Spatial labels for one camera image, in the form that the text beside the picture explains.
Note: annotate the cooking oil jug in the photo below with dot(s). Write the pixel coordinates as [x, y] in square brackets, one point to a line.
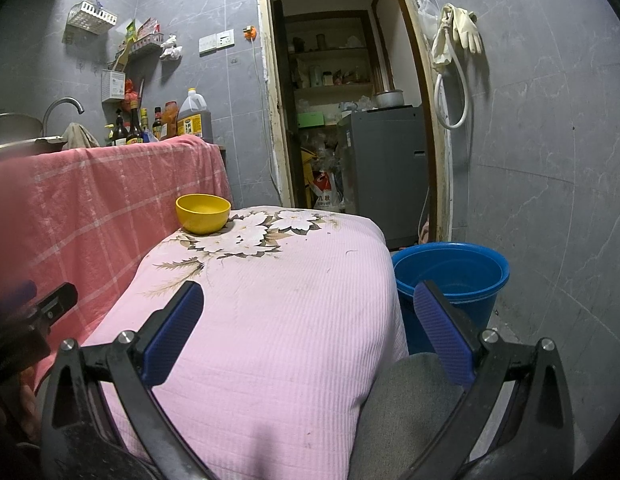
[194, 120]

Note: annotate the green box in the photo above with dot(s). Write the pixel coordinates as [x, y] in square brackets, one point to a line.
[311, 119]

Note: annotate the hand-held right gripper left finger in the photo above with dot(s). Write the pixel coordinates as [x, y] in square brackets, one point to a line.
[175, 332]

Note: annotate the white plastic basket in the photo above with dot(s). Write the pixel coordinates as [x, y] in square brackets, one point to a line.
[90, 17]

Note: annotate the white utensil holder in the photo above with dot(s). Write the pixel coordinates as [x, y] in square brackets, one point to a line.
[112, 86]

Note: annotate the metal faucet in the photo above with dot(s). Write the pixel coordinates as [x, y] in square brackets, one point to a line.
[60, 104]

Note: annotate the white crumpled plastic bag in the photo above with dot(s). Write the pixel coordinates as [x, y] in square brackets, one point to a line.
[171, 47]

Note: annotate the yellow bag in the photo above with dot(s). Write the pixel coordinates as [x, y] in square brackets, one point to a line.
[306, 175]

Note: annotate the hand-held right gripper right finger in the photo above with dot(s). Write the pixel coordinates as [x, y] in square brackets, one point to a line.
[442, 332]

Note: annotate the wooden door frame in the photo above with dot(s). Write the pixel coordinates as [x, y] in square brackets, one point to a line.
[270, 85]

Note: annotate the wall rack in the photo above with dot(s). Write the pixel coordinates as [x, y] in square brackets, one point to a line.
[145, 44]

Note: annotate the red packet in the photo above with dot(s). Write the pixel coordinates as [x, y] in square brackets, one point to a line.
[150, 27]

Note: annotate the tall dark sauce bottle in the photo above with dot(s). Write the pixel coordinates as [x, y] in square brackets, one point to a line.
[135, 130]

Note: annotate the red and white plastic bag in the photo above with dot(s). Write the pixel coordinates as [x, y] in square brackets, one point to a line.
[326, 192]

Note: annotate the small yellow-capped bottle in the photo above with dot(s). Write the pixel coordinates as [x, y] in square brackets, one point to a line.
[144, 120]

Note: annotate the red sauce bottle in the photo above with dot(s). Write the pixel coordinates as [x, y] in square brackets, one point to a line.
[170, 121]

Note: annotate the metal pot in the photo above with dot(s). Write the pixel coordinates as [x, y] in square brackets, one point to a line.
[389, 99]

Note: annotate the wooden shelf unit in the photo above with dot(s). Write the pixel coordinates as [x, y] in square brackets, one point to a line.
[335, 52]

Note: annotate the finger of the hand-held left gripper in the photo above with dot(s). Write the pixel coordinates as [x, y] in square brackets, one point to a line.
[57, 302]
[12, 292]

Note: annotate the pink checked cloth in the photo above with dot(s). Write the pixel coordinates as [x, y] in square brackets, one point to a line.
[100, 200]

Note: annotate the cream rubber glove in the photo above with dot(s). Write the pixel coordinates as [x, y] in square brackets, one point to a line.
[469, 27]
[441, 42]

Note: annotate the yellow bowl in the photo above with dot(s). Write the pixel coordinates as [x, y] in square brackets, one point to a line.
[204, 217]

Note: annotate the beige rag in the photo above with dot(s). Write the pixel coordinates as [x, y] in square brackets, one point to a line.
[80, 136]

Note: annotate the slim dark sauce bottle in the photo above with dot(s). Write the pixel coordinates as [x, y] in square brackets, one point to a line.
[158, 124]

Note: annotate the pink floral blanket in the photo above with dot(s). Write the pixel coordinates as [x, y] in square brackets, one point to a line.
[290, 335]

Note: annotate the grey refrigerator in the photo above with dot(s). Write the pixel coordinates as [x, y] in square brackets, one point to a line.
[385, 175]

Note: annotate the person's grey trouser leg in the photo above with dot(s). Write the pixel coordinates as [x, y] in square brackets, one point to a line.
[405, 420]

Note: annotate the blue plastic bucket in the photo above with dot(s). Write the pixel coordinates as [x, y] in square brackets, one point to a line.
[455, 280]

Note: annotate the metal basin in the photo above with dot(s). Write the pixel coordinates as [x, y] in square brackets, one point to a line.
[15, 129]

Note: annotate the green yellow packet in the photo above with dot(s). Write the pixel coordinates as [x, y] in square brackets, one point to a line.
[131, 30]

